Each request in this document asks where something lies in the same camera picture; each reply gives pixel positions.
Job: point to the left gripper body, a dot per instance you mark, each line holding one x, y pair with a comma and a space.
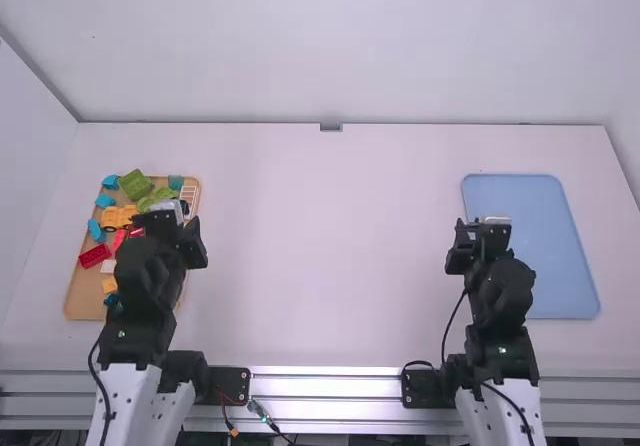
192, 246

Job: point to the green wheeled toy brick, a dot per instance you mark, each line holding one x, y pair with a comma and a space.
157, 196

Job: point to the red toy brick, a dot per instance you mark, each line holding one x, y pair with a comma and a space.
136, 232
120, 240
95, 257

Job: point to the white window toy brick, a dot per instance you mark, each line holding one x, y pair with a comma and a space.
190, 191

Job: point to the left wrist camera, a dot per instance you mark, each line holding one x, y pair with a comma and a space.
167, 207

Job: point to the blue toy brick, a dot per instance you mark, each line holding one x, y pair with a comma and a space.
96, 230
105, 200
110, 182
111, 300

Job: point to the tan tray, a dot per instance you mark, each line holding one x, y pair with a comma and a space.
85, 296

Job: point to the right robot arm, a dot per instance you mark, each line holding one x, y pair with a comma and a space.
505, 286

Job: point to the teal toy brick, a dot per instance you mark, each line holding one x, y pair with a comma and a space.
175, 182

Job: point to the yellow toy brick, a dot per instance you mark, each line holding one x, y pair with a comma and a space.
110, 284

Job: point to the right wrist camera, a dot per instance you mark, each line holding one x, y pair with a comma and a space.
495, 219

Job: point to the silver rails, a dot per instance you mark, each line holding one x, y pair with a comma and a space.
325, 391

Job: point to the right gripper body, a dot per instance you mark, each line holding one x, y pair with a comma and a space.
475, 246

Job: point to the blue mat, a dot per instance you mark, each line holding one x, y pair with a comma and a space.
550, 246

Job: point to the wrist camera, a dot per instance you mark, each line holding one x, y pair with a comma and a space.
495, 219
167, 207

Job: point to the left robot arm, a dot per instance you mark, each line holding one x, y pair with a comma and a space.
142, 276

